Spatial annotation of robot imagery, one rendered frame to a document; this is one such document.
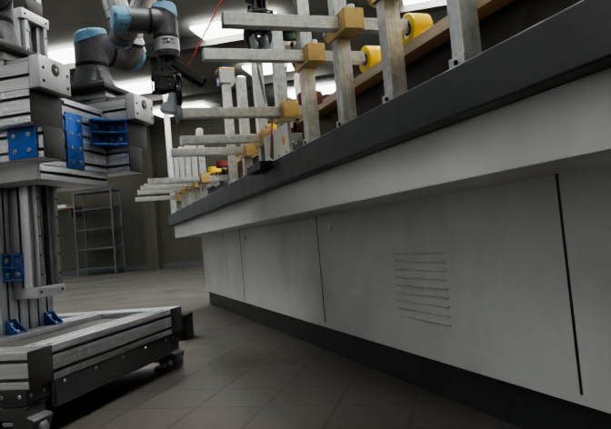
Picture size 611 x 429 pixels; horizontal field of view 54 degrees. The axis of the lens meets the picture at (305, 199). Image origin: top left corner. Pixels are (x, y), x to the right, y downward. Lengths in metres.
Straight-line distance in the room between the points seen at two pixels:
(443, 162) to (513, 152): 0.19
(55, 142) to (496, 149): 1.25
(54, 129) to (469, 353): 1.25
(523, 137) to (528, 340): 0.50
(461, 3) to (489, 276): 0.60
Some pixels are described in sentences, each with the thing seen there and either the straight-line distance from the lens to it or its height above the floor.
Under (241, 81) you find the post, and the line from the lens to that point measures 2.48.
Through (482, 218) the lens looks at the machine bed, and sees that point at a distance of 1.38.
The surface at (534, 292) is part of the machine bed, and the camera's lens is 1.28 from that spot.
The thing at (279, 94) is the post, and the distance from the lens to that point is 1.97.
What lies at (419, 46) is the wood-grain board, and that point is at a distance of 1.51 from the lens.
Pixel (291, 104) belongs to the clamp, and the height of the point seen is 0.86.
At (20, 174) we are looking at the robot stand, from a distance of 1.95.
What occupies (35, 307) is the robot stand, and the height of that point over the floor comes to 0.29.
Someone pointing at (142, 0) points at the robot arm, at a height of 1.35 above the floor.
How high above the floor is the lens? 0.45
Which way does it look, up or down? 3 degrees up
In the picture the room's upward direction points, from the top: 5 degrees counter-clockwise
